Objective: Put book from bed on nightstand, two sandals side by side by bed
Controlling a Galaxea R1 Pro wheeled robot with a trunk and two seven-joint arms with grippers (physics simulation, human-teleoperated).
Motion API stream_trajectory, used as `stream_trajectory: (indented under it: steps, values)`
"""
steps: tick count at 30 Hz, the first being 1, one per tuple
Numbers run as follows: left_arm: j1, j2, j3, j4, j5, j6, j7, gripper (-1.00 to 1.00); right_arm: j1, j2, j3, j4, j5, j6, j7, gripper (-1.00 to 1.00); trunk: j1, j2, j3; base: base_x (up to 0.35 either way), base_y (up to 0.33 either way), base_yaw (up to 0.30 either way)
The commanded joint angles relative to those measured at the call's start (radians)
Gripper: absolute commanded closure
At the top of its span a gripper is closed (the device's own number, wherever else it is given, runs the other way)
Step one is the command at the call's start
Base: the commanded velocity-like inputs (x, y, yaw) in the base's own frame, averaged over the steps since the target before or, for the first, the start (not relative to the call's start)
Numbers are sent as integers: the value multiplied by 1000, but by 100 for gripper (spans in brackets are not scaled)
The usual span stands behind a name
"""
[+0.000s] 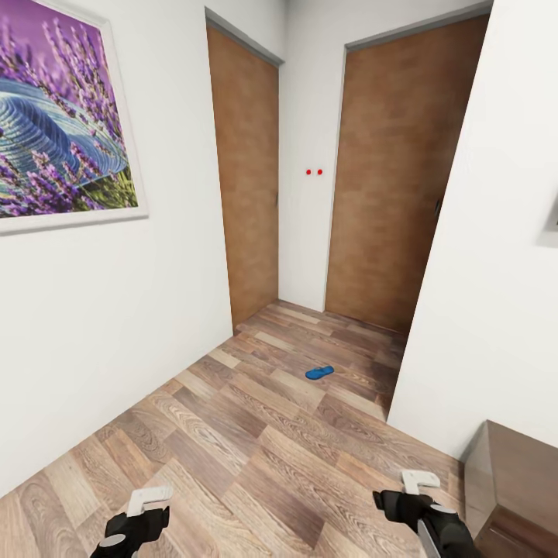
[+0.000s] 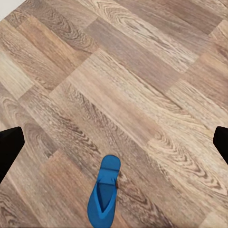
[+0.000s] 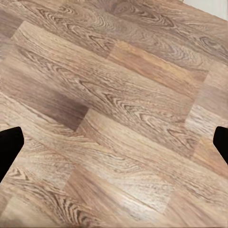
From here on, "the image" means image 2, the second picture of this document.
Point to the sandal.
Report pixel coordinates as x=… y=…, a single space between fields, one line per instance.
x=101 y=206

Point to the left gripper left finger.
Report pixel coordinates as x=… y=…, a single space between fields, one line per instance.
x=11 y=142

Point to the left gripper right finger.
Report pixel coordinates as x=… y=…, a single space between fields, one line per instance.
x=220 y=140

